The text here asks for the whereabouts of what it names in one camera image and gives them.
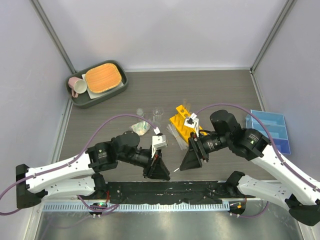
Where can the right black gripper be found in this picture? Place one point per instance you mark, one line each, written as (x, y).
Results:
(191, 160)

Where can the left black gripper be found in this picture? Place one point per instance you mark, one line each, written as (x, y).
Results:
(155, 167)

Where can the yellow test tube rack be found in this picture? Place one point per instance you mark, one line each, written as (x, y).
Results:
(178, 121)

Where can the clear glass beaker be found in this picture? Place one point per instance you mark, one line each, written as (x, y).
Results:
(158, 113)

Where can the long glass test tube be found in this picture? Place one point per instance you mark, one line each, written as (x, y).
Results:
(184, 104)

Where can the blue compartment box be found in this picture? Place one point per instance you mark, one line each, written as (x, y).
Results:
(275, 123)

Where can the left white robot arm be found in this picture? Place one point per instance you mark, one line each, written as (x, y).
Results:
(81, 174)

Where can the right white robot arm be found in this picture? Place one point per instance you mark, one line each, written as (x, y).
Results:
(297, 192)

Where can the bundle of plastic pipettes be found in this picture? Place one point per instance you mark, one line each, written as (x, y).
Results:
(172, 130)

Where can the crumpled plastic bag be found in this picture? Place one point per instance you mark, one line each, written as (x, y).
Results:
(140, 128)

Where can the small glass flask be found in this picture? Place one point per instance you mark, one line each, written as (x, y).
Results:
(140, 112)

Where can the white square plate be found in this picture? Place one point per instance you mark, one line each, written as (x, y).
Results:
(93, 95)

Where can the dark grey tray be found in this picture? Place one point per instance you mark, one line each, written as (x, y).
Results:
(83, 101)

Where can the orange woven mat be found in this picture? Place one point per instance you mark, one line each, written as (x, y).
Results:
(103, 77)

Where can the pink and white mug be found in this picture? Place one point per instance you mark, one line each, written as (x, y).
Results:
(77, 85)

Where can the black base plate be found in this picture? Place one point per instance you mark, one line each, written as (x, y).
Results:
(166, 192)

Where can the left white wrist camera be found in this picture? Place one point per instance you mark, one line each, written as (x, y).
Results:
(158, 141)

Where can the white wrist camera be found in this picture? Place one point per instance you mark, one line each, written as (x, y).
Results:
(158, 141)
(192, 122)

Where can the white slotted cable duct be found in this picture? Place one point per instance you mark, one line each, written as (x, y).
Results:
(182, 207)

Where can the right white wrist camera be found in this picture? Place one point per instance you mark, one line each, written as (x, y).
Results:
(192, 122)

